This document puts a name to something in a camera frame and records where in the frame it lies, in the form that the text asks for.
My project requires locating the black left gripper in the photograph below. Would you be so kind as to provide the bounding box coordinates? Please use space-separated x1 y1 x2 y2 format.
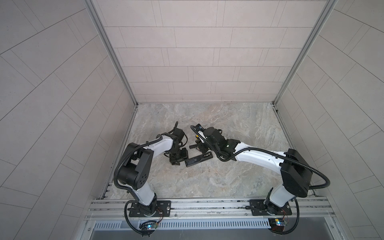
168 146 191 165

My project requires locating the black remote control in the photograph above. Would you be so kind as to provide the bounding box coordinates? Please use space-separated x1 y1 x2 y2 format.
185 152 213 168

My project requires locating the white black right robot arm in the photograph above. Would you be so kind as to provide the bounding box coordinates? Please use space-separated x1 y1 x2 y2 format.
191 125 313 215

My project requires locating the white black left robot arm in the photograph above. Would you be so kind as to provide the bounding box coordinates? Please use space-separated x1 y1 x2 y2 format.
113 127 188 216

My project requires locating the left circuit board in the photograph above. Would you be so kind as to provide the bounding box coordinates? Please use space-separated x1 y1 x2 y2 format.
140 220 160 231

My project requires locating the circuit board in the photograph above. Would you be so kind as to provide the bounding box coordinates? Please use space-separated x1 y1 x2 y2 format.
140 220 160 231
268 218 288 233

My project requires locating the right circuit board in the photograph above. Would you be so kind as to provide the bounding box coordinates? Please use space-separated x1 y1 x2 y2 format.
268 218 288 233

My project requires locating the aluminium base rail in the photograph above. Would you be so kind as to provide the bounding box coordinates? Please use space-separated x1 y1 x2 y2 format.
77 196 346 240

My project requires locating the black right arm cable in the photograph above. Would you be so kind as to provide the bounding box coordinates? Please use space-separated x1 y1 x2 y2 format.
190 124 331 235

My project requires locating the aluminium corner post right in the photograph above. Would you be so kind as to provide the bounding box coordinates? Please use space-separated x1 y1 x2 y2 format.
273 0 338 107

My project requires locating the aluminium corner post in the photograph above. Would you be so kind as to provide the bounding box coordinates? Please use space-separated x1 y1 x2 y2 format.
273 0 338 107
84 0 139 107

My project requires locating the aluminium corner post left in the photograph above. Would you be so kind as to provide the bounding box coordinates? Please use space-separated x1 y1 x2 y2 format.
84 0 139 107

